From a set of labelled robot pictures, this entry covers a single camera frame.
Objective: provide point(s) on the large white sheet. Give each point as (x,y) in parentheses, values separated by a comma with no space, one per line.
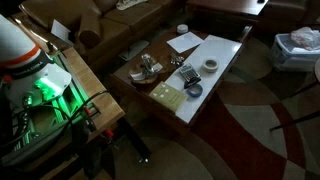
(216,53)

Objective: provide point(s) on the clear plastic storage bin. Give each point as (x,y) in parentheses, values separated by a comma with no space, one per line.
(290,56)

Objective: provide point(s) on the light wooden robot bench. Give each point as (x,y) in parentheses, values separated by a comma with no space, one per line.
(96,96)

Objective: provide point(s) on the printed white paper sheet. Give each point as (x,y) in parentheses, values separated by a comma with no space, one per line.
(185,41)

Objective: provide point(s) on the aluminium rail frame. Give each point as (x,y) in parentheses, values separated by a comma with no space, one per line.
(66,100)

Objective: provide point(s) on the dark wooden coffee table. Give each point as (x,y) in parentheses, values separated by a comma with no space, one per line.
(133,83)

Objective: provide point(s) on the white patterned cloth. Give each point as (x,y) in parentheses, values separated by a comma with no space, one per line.
(128,4)

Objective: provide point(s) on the round white container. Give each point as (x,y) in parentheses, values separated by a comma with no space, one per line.
(182,28)

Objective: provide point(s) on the steel measuring cup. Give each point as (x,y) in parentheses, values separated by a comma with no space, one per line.
(149,70)

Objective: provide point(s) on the small black object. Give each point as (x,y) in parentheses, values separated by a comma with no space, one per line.
(261,1)

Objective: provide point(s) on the live-edge wood slab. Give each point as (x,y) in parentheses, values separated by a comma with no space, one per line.
(146,80)

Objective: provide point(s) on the small white paper card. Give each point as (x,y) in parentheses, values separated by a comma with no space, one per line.
(61,31)

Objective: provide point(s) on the brown bolster cushion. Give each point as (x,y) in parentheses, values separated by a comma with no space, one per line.
(89,30)

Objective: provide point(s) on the pale green paperback book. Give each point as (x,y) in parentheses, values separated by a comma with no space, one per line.
(168,96)

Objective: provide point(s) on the dark chair leg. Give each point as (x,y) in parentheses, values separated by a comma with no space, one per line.
(305,88)
(293,120)

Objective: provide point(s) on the beige masking tape roll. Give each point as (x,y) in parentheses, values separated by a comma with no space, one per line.
(210,69)

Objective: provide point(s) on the metal measuring spoon set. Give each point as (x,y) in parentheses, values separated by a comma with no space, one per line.
(176,59)

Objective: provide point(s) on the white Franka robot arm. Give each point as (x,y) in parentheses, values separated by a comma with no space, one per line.
(20,50)

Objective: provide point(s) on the white plastic bag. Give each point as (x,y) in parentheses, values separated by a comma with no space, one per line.
(305,38)

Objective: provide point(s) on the blue tape roll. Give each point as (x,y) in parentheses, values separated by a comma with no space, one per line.
(195,96)

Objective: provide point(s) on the patterned area rug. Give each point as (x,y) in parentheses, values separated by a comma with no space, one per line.
(250,133)

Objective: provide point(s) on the steel cylinder with black cap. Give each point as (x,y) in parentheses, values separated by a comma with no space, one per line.
(145,58)

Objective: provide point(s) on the brown leather sofa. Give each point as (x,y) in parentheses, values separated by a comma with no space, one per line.
(126,16)

